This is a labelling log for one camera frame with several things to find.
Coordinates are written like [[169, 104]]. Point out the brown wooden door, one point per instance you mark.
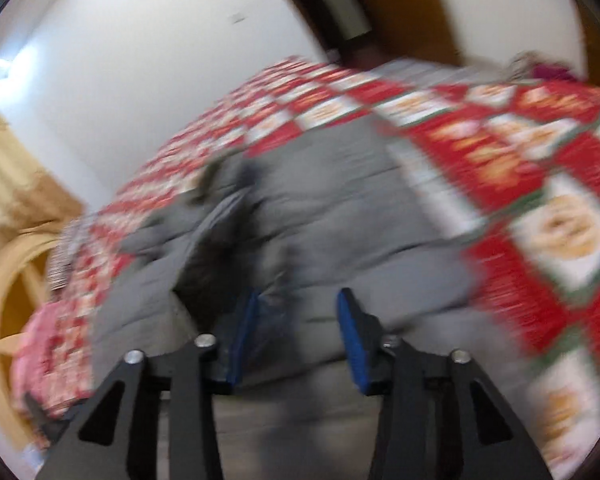
[[405, 5]]

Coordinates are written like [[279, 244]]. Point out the beige curtain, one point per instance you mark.
[[10, 175]]

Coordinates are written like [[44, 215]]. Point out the red patterned cloth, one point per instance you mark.
[[555, 71]]

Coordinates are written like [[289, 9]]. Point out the red checkered printed blanket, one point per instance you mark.
[[555, 160]]

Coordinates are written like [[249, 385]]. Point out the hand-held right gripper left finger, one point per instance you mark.
[[244, 332]]

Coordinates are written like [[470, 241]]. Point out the pink cloth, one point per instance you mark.
[[30, 355]]

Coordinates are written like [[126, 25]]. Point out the grey puffer jacket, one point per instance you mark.
[[330, 210]]

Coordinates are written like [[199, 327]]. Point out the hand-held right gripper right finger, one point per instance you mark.
[[351, 342]]

